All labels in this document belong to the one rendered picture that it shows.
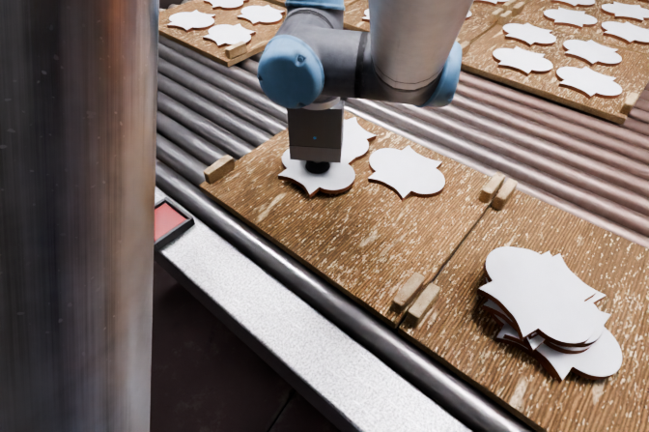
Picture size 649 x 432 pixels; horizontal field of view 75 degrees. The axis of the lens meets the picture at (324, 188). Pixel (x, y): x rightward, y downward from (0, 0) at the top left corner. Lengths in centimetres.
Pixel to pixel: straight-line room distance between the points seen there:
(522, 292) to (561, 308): 5
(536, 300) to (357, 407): 25
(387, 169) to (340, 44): 33
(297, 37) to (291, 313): 36
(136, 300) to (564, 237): 67
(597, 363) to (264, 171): 56
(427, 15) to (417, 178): 49
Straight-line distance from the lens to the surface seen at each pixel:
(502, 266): 61
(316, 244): 65
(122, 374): 18
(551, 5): 162
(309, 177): 72
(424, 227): 69
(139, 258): 17
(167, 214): 75
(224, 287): 65
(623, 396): 64
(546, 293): 60
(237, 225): 71
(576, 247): 75
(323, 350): 58
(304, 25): 51
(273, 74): 47
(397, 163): 78
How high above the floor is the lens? 144
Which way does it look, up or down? 44 degrees down
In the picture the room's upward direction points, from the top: straight up
